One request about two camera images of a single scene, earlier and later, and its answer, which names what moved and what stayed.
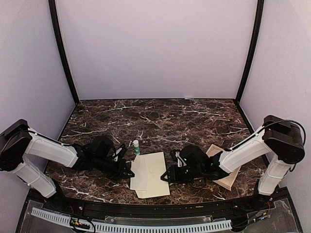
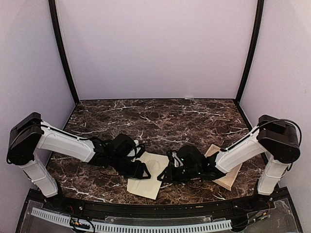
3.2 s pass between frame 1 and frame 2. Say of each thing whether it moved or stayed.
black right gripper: stayed
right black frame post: stayed
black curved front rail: stayed
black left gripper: moved
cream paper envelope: moved
